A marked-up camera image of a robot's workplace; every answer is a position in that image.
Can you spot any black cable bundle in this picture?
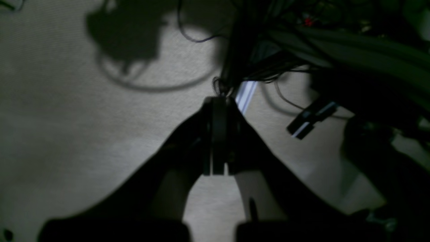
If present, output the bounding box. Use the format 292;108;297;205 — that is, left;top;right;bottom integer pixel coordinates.
175;0;430;98

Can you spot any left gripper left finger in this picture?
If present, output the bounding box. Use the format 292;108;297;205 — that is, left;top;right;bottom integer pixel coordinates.
37;97;212;242

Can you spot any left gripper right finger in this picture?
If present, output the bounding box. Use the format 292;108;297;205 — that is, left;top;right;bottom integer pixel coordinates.
215;97;387;242

